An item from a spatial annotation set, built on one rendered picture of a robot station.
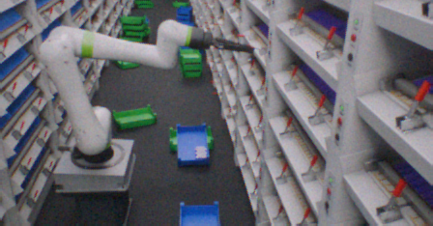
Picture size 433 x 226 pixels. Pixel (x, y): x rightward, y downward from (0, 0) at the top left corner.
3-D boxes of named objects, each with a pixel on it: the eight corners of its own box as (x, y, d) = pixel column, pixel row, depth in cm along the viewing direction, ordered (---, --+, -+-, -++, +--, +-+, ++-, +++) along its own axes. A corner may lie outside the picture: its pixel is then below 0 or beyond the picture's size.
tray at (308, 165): (321, 228, 112) (312, 189, 106) (270, 127, 167) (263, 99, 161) (391, 207, 112) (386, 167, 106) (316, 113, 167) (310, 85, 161)
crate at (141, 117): (118, 129, 300) (117, 121, 296) (113, 119, 316) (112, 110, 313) (157, 123, 311) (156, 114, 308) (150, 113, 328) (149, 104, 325)
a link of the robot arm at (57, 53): (79, 164, 170) (27, 48, 146) (85, 144, 184) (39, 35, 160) (109, 156, 171) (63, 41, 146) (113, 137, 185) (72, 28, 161)
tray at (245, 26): (268, 76, 168) (263, 56, 164) (244, 40, 223) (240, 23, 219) (313, 62, 167) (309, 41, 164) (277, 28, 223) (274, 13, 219)
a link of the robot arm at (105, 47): (93, 40, 164) (97, 27, 173) (91, 63, 171) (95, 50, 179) (180, 55, 172) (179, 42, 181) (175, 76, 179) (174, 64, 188)
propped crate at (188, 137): (209, 164, 258) (209, 156, 253) (178, 165, 256) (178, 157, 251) (205, 130, 280) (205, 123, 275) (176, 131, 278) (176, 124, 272)
